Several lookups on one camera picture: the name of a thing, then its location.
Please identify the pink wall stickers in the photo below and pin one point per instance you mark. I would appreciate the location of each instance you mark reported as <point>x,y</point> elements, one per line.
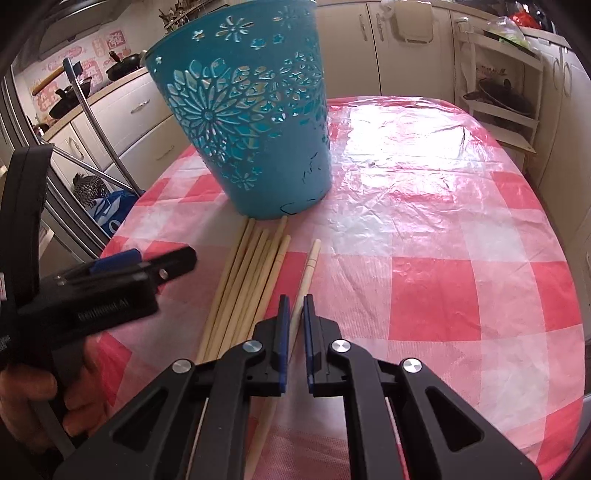
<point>99,46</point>

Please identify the red plastic bag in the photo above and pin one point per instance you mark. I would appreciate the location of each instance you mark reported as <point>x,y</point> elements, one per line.
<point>526,19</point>

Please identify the clear green plastic bag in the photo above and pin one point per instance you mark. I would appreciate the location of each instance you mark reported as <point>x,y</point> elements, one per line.
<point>508,32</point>

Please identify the red checkered plastic tablecloth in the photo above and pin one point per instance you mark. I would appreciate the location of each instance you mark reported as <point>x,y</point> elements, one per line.
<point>415,277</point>

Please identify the white shelf rack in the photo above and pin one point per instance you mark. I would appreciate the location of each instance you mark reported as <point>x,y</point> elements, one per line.
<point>535,92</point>

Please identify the white hanging bin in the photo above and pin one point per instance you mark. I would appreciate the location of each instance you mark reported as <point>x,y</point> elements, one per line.
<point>411,25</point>

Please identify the bundle of wooden chopsticks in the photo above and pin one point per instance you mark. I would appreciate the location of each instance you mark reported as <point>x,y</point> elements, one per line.
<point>244,286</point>

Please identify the black wok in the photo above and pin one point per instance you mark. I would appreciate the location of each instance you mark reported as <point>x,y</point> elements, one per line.
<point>124,67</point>
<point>69,101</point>

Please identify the blue white bag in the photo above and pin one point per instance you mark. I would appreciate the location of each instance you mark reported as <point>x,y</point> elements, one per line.
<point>111,212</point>

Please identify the person's left hand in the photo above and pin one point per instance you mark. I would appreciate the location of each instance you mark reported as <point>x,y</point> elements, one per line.
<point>18,387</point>

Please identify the cream drawer cabinet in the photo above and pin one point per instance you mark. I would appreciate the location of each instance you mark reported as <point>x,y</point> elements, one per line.
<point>134,120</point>

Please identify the dark pan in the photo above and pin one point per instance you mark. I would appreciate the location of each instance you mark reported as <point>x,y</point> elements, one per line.
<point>503,99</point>

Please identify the cream door cabinets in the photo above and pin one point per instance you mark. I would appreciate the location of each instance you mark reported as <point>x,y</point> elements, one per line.
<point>360,55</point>

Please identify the white plastic bag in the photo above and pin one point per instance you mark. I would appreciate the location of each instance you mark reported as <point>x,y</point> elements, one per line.
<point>388,9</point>

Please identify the range hood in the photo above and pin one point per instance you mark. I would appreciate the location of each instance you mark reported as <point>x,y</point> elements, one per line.
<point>78,23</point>

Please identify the wooden chopstick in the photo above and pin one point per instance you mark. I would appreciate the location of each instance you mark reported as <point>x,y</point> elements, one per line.
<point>307,277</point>

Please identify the wooden stick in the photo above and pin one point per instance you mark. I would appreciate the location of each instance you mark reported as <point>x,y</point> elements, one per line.
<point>46,81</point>

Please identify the utensil holder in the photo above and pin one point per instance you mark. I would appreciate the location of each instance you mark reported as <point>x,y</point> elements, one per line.
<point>175,16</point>

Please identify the grey metal rails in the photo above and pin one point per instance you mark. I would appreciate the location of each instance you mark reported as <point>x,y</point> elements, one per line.
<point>64,203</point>

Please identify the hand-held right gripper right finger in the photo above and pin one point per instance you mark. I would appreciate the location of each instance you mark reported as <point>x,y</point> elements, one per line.
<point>308,344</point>

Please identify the cream tall cabinets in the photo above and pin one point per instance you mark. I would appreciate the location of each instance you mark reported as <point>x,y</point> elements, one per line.
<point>563,138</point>

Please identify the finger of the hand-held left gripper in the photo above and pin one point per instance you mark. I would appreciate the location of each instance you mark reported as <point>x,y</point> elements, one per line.
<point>115,261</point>
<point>173,265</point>

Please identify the black appliance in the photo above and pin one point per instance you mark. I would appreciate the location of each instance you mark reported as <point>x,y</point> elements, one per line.
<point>549,21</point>

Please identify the teal plastic cutout basket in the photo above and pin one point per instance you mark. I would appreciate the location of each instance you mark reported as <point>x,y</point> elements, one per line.
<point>277,152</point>

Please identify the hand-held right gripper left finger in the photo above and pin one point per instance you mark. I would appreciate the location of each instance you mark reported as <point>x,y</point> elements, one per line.
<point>284,337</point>

